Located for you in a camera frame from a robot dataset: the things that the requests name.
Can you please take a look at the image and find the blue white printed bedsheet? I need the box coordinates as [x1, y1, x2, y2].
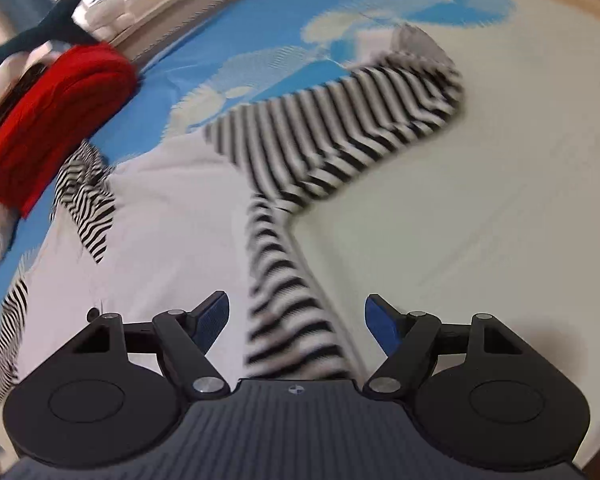
[0, 0, 600, 441]

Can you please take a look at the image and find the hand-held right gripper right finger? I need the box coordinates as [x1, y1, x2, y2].
[362, 294, 529, 401]

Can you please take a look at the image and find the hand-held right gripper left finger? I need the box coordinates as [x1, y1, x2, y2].
[71, 290, 231, 401]

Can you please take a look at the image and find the red knitted sweater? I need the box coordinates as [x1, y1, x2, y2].
[0, 43, 139, 219]

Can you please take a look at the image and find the black white striped hoodie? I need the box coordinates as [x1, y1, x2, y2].
[0, 24, 467, 408]

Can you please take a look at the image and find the white plush toy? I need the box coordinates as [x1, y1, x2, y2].
[86, 0, 134, 29]

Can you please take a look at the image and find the dark teal shark plush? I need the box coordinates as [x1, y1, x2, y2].
[0, 0, 99, 67]

